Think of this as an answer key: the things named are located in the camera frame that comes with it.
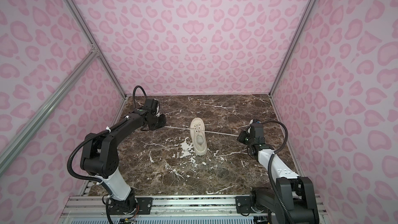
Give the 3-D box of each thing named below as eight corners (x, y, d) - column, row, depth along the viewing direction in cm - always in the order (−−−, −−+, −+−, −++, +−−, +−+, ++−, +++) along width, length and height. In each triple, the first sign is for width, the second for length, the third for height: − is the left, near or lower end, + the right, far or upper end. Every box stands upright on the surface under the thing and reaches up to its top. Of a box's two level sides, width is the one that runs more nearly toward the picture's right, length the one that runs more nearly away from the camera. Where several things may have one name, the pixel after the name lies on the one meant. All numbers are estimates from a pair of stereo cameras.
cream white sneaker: (193, 156, 91) (192, 150, 85) (189, 124, 106) (188, 117, 100) (208, 154, 92) (208, 148, 86) (203, 122, 106) (203, 115, 100)
